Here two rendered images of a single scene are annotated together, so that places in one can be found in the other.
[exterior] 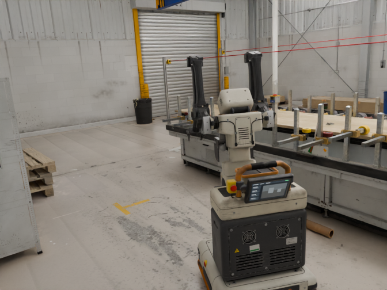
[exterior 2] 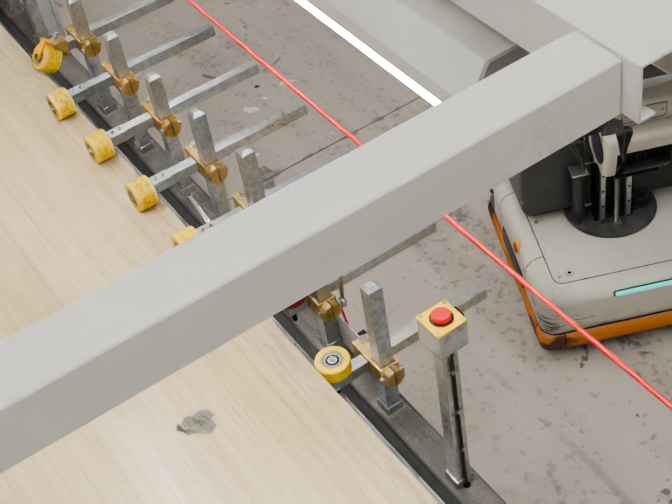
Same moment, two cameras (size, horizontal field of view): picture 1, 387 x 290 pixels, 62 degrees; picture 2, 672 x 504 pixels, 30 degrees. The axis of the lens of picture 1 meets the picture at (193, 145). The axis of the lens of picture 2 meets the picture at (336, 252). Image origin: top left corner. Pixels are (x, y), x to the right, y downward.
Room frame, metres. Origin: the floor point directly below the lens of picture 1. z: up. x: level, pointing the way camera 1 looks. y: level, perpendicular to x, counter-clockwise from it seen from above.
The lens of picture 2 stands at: (4.80, -0.75, 2.98)
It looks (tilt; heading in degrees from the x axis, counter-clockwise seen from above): 44 degrees down; 189
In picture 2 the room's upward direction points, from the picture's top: 11 degrees counter-clockwise
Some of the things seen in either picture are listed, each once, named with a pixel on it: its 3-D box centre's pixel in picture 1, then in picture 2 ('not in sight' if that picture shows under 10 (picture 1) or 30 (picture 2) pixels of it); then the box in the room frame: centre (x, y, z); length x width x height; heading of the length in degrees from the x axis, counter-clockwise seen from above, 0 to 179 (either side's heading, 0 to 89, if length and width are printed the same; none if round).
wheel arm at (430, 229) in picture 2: (314, 143); (360, 266); (2.68, -1.04, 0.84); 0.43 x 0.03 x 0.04; 125
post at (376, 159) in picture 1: (378, 143); (215, 183); (2.38, -1.41, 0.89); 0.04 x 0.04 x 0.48; 35
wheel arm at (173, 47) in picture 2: not in sight; (137, 64); (1.91, -1.67, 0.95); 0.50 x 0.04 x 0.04; 125
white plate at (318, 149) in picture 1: (314, 149); (343, 331); (2.80, -1.09, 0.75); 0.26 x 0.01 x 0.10; 35
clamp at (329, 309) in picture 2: (322, 140); (316, 297); (2.78, -1.14, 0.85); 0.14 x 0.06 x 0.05; 35
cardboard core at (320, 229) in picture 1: (316, 227); not in sight; (2.70, -1.08, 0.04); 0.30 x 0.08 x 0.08; 35
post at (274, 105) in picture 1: (274, 124); (453, 414); (3.21, -0.83, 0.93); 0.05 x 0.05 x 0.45; 35
